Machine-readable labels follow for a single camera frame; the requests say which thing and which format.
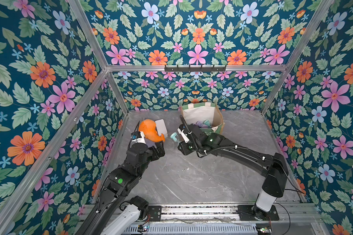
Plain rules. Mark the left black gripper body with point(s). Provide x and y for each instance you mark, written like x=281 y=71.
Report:
x=156 y=156

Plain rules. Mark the green canvas Christmas bag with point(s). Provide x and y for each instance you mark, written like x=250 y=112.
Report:
x=197 y=113

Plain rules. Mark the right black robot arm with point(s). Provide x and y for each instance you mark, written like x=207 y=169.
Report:
x=272 y=167

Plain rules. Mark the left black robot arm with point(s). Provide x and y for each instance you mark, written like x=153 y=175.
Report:
x=118 y=185

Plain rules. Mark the white rectangular box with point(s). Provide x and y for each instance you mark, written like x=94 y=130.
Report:
x=161 y=128

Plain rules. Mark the orange whale toy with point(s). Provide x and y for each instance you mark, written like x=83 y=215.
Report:
x=148 y=127

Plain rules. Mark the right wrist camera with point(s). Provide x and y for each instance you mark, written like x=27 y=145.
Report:
x=184 y=134

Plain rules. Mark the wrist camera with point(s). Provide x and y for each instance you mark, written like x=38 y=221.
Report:
x=138 y=137
x=184 y=134

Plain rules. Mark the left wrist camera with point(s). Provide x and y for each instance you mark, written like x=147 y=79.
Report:
x=138 y=137

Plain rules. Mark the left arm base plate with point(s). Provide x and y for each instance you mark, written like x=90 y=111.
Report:
x=152 y=213

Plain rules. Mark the black hook rail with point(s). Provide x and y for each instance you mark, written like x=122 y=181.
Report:
x=198 y=68

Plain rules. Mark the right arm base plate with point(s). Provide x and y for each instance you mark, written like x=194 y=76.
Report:
x=252 y=213

